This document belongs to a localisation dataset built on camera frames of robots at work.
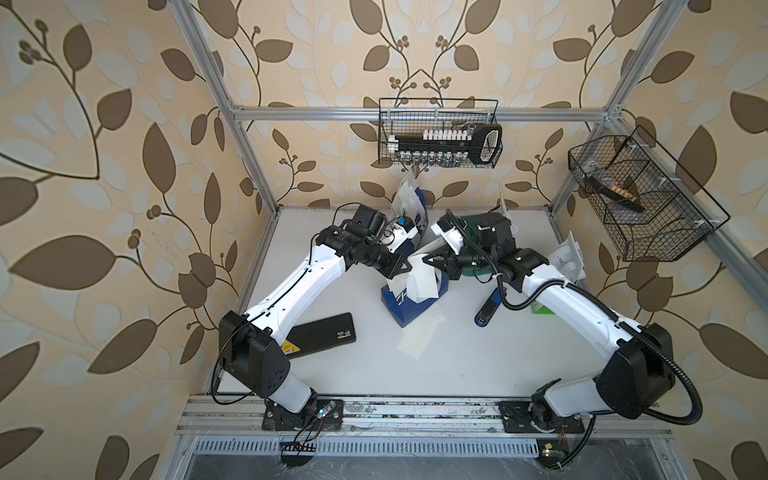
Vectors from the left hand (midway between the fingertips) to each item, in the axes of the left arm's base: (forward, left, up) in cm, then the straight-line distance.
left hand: (405, 262), depth 76 cm
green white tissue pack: (+4, -45, -4) cm, 46 cm away
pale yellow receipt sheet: (-8, -4, -25) cm, 26 cm away
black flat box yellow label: (-10, +25, -23) cm, 35 cm away
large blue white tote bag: (+30, -2, -6) cm, 31 cm away
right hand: (+1, -5, 0) cm, 5 cm away
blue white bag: (-8, -1, -11) cm, 13 cm away
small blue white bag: (+21, -30, +1) cm, 37 cm away
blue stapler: (-1, -27, -23) cm, 35 cm away
